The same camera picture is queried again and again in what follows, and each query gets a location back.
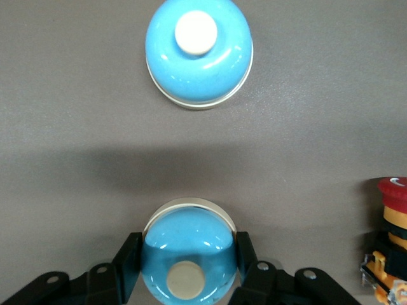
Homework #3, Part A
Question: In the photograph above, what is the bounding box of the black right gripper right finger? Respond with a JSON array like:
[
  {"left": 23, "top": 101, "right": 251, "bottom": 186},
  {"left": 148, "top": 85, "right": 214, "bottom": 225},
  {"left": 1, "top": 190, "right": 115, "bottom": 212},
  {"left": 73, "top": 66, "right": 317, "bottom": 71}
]
[{"left": 228, "top": 231, "right": 363, "bottom": 305}]

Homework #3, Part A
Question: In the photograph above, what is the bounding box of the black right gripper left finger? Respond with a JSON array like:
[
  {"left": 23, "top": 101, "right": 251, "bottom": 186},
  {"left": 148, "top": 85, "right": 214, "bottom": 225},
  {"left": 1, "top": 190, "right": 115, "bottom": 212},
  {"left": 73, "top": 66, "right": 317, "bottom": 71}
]
[{"left": 0, "top": 231, "right": 143, "bottom": 305}]

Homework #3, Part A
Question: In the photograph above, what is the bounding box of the blue call bell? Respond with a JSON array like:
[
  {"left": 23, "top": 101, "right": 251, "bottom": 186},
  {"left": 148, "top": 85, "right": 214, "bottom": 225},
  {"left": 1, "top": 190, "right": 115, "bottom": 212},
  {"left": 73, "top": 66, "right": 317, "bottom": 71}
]
[
  {"left": 145, "top": 0, "right": 254, "bottom": 111},
  {"left": 141, "top": 197, "right": 238, "bottom": 305}
]

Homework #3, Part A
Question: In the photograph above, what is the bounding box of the red emergency stop orange switch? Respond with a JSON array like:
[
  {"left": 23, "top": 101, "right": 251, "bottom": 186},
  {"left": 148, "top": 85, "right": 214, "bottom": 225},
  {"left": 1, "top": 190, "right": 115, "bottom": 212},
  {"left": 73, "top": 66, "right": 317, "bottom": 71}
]
[{"left": 359, "top": 176, "right": 407, "bottom": 305}]

